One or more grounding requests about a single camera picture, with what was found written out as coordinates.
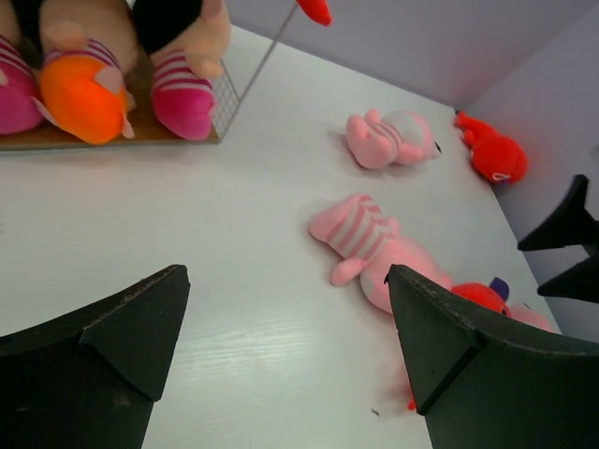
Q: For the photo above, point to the pink pig plush bottom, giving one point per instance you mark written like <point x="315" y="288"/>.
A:
<point x="528" y="316"/>

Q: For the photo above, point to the red shark plush open mouth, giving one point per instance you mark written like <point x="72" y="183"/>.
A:
<point x="492" y="296"/>

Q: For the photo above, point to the boy doll magenta pants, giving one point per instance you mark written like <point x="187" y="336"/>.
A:
<point x="19" y="90"/>

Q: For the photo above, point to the pink pig plush top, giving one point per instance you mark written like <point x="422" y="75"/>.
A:
<point x="399" y="138"/>

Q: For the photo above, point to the boy doll orange pants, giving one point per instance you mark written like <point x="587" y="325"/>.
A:
<point x="89" y="48"/>

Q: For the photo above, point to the boy doll magenta striped shirt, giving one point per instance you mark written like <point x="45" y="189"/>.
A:
<point x="185" y="41"/>

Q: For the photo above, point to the red plush far corner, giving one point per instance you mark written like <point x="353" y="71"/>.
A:
<point x="496" y="157"/>

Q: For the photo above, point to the red whale plush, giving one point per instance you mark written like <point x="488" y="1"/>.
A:
<point x="316" y="10"/>

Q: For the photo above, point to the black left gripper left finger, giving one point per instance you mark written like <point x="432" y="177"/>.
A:
<point x="90" y="378"/>

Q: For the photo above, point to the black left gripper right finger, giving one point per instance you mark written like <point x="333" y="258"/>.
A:
<point x="484" y="380"/>

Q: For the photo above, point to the white wire wooden shelf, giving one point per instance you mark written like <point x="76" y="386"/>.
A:
<point x="139" y="84"/>

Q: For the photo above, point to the large pink striped pig plush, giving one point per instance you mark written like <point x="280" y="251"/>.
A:
<point x="369" y="243"/>

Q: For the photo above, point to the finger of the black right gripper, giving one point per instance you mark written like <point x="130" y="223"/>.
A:
<point x="578" y="282"/>
<point x="570" y="224"/>

